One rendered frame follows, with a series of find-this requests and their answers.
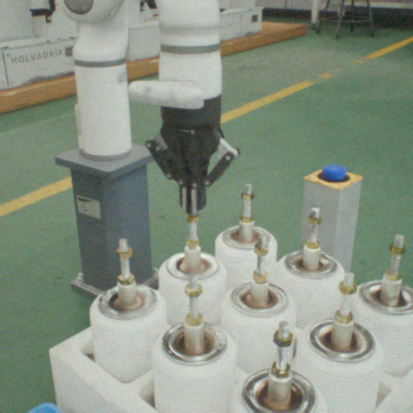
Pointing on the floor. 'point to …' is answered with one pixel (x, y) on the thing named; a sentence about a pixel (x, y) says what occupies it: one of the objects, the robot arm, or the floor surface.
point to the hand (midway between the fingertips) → (193, 198)
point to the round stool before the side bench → (347, 17)
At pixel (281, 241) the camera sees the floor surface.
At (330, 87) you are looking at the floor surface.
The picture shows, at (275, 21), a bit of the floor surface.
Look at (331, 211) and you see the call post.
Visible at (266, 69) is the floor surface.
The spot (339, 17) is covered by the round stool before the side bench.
